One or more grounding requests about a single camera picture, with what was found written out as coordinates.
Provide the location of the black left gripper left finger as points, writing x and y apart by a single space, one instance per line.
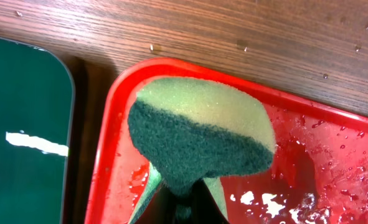
161 209

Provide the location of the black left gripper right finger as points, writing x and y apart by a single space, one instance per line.
204 208

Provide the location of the green yellow sponge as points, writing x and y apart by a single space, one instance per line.
191 129

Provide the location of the red plastic tray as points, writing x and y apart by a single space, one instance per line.
320 174

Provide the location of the black water basin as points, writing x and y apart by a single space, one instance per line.
36 98

